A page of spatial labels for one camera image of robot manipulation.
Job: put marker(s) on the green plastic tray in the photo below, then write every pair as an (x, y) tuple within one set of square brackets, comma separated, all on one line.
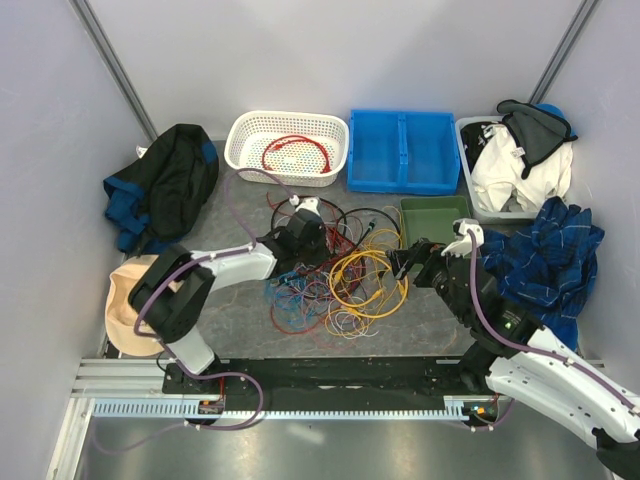
[(432, 218)]

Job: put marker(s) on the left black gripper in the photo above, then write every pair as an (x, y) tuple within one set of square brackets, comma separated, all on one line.
[(323, 251)]

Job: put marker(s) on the blue cap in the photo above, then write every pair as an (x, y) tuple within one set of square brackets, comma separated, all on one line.
[(554, 110)]

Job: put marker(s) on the grey black-trimmed cloth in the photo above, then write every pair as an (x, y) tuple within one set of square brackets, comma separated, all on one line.
[(537, 133)]

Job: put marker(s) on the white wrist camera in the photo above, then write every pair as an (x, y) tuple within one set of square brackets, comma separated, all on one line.
[(308, 208), (469, 235)]

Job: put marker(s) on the black and blue jacket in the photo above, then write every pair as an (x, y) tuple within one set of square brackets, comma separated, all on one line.
[(155, 201)]

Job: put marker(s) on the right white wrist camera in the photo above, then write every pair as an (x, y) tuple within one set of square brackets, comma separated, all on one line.
[(469, 235)]

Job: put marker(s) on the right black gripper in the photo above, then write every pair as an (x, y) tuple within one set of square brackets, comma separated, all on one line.
[(423, 251)]

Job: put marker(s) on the beige bucket hat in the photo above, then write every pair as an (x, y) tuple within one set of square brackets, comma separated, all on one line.
[(120, 317)]

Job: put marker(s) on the blue plaid shirt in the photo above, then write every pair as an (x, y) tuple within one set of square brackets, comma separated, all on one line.
[(549, 267)]

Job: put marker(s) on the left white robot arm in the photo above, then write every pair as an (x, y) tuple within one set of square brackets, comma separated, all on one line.
[(170, 296)]

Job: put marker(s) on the blue divided plastic bin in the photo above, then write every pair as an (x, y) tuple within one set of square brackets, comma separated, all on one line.
[(403, 152)]

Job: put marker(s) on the slotted cable duct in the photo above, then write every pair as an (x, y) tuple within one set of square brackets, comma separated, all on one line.
[(353, 405)]

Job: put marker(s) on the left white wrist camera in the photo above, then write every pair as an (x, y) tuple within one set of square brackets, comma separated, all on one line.
[(308, 208)]

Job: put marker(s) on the white garment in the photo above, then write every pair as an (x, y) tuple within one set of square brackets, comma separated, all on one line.
[(496, 174)]

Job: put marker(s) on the white perforated plastic basket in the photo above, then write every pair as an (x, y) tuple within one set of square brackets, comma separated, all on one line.
[(301, 149)]

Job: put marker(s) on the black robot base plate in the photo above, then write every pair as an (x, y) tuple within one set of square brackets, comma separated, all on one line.
[(377, 376)]

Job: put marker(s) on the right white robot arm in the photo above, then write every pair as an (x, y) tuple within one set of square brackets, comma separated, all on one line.
[(514, 354)]

